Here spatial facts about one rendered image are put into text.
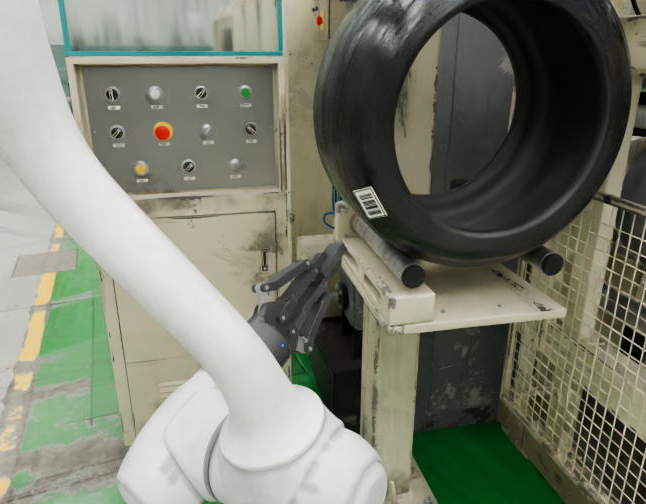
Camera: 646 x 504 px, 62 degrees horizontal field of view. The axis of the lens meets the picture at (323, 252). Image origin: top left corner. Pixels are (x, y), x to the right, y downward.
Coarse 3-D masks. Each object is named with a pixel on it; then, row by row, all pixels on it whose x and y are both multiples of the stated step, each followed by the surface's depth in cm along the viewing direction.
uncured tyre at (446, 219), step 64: (384, 0) 84; (448, 0) 82; (512, 0) 108; (576, 0) 86; (384, 64) 83; (512, 64) 117; (576, 64) 108; (320, 128) 100; (384, 128) 86; (512, 128) 122; (576, 128) 111; (384, 192) 90; (448, 192) 123; (512, 192) 122; (576, 192) 97; (448, 256) 98; (512, 256) 102
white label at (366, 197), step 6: (354, 192) 92; (360, 192) 92; (366, 192) 91; (372, 192) 90; (360, 198) 92; (366, 198) 92; (372, 198) 91; (360, 204) 93; (366, 204) 93; (372, 204) 92; (378, 204) 91; (366, 210) 94; (372, 210) 93; (378, 210) 92; (384, 210) 92; (372, 216) 94; (378, 216) 93
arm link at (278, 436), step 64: (0, 0) 39; (0, 64) 40; (0, 128) 43; (64, 128) 45; (64, 192) 45; (128, 256) 45; (192, 320) 45; (256, 384) 46; (256, 448) 47; (320, 448) 48
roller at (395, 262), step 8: (360, 224) 123; (360, 232) 122; (368, 232) 117; (368, 240) 116; (376, 240) 112; (376, 248) 111; (384, 248) 107; (392, 248) 105; (384, 256) 106; (392, 256) 103; (400, 256) 101; (408, 256) 101; (392, 264) 102; (400, 264) 99; (408, 264) 97; (416, 264) 98; (400, 272) 98; (408, 272) 96; (416, 272) 97; (424, 272) 98; (400, 280) 99; (408, 280) 97; (416, 280) 97
